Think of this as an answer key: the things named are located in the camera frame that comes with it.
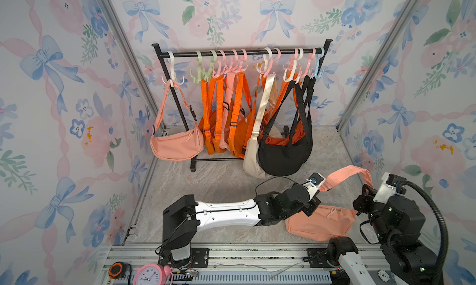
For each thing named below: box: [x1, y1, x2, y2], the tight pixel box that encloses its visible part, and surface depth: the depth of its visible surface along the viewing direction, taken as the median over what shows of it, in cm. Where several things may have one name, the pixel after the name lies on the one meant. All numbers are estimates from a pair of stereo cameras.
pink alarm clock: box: [132, 263, 173, 285], surface depth 69 cm
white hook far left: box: [161, 50, 186, 88], surface depth 70 cm
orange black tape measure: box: [108, 261, 133, 280], surface depth 71 cm
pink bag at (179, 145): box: [149, 79, 205, 162], surface depth 93 cm
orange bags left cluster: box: [198, 72, 263, 159], surface depth 83 cm
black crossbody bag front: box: [256, 74, 315, 177], surface depth 94 cm
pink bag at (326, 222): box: [285, 165, 374, 242], surface depth 76 cm
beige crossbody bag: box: [242, 73, 276, 180], surface depth 85 cm
